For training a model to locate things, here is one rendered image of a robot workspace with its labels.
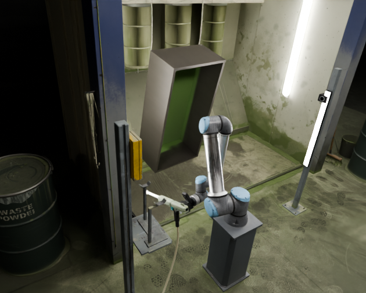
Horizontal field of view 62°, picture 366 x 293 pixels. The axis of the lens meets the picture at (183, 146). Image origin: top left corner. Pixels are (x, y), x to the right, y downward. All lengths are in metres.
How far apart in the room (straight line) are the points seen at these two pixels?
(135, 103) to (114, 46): 2.23
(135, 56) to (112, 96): 1.78
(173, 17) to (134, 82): 0.98
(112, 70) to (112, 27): 0.26
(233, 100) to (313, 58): 1.42
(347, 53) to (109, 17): 2.82
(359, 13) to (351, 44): 0.31
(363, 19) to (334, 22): 0.32
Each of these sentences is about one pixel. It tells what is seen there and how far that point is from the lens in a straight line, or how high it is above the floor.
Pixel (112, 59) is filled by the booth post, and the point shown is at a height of 1.83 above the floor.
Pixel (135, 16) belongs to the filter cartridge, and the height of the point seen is 1.84.
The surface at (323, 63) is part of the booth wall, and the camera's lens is 4.17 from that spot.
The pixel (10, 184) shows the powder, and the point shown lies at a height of 0.86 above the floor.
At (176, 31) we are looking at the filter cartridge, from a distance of 4.02.
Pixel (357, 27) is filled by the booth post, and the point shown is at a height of 1.90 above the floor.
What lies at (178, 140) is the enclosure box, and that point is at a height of 0.53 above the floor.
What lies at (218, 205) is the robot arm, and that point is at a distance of 2.27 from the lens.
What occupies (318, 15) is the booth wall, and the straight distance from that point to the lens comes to 4.23.
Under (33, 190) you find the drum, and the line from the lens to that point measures 2.56.
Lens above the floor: 2.35
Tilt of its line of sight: 30 degrees down
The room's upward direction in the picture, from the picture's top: 4 degrees clockwise
